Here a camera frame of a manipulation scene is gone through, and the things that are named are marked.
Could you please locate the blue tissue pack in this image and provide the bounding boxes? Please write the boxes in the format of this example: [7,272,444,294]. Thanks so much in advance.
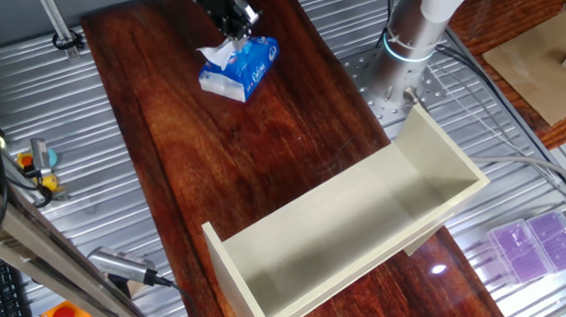
[194,31,281,105]

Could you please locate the beige shelf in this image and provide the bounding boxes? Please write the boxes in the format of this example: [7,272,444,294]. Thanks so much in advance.
[195,89,496,317]

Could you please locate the glossy wooden board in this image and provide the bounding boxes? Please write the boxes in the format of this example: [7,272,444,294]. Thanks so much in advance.
[59,0,534,317]

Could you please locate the black pole clamp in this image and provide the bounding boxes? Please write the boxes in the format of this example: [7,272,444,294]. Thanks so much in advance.
[51,27,87,54]

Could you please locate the aluminium pole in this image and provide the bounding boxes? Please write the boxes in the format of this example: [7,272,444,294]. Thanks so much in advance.
[13,0,85,61]

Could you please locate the silver base mounting plate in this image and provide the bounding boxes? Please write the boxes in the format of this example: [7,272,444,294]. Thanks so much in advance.
[338,30,472,133]

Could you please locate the cardboard cube block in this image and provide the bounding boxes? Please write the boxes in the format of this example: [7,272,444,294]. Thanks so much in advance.
[106,273,146,301]

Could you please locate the cardboard sheet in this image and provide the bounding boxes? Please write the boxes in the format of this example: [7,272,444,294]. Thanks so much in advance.
[477,0,566,129]

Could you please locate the orange emergency stop box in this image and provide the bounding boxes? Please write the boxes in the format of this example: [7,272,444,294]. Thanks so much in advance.
[40,298,99,317]

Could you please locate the purple tip box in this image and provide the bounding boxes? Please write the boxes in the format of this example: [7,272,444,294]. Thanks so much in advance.
[483,216,558,289]
[523,208,566,274]

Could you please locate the metal clamp bracket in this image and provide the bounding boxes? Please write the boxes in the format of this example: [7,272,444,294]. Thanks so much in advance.
[23,138,74,209]

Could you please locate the silver finned camera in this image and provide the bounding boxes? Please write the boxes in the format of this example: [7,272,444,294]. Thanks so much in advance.
[85,245,160,287]

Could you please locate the black finned camera cable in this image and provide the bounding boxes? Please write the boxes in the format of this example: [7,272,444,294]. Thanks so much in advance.
[141,268,202,317]

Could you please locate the metal frame bar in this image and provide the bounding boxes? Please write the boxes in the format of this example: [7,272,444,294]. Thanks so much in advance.
[0,158,163,317]

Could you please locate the grey table cable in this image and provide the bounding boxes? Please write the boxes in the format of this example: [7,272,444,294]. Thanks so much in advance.
[464,151,566,198]

